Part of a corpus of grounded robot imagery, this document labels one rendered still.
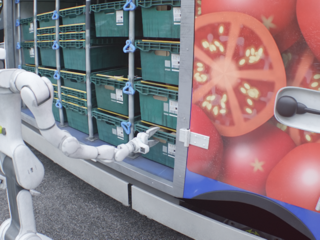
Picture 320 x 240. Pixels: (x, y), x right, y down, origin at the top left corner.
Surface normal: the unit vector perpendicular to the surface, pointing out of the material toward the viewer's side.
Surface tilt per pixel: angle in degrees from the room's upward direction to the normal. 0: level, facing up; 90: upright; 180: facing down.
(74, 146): 98
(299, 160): 90
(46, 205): 0
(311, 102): 90
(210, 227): 90
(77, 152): 108
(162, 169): 0
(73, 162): 90
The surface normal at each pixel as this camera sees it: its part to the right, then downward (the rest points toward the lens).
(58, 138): 0.75, 0.35
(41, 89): 0.81, -0.07
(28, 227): 0.86, 0.17
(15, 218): -0.50, 0.11
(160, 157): -0.62, 0.35
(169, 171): 0.02, -0.95
